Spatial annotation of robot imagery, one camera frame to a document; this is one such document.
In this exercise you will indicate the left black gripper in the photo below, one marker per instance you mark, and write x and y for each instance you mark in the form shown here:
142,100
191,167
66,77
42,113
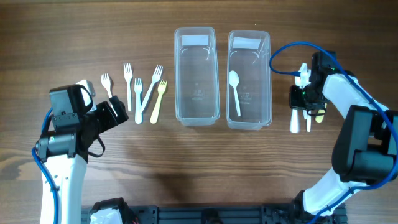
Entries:
109,114

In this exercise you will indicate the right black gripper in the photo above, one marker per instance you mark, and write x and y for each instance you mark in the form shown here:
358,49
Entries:
298,101

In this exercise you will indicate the yellow spoon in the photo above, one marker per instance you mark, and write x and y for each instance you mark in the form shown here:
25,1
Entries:
321,113

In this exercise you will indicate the white spoon thick handle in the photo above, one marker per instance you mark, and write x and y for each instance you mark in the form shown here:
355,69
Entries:
294,121

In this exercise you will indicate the white spoon top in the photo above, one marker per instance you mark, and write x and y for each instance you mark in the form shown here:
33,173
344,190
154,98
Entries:
304,114

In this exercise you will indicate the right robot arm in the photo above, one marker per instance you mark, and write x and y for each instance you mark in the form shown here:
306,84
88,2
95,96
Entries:
365,151

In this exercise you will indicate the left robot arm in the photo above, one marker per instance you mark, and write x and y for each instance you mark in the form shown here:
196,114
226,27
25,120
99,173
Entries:
70,127

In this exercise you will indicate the right clear plastic container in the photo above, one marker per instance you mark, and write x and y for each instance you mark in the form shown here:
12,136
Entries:
249,52

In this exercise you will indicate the clear plastic container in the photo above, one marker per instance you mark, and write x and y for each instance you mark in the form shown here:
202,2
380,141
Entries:
249,52
197,94

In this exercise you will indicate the left clear plastic container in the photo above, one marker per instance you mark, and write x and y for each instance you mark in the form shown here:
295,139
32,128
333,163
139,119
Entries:
197,94

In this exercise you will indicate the light blue fork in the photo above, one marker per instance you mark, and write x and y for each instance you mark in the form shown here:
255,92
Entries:
138,91

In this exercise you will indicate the white fork far left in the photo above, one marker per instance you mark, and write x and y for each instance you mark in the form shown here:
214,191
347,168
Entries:
107,83

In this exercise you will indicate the white fork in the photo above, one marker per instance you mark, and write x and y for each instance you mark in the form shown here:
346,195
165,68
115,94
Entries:
128,76
107,83

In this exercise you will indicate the yellow fork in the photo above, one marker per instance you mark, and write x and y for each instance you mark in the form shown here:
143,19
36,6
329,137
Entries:
161,90

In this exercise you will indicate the white fork slanted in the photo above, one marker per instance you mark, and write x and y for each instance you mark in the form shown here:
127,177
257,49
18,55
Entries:
155,78

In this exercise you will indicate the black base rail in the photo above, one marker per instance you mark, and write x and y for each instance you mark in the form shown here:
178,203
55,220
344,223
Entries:
265,214

